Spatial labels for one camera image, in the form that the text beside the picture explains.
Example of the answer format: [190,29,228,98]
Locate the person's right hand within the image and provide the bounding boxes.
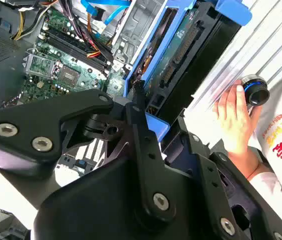
[213,81,263,163]

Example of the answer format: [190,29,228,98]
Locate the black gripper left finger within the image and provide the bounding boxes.
[0,81,178,227]

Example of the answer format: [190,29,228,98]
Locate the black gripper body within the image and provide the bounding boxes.
[32,158,219,240]

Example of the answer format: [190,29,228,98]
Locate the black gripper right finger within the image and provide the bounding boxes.
[178,118,282,240]

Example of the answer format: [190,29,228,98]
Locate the round black tool blue ring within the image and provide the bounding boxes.
[240,74,271,107]

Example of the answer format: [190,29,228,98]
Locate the blue disk data wire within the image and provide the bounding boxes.
[80,0,131,26]

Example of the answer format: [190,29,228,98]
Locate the hard disk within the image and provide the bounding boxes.
[122,0,253,149]

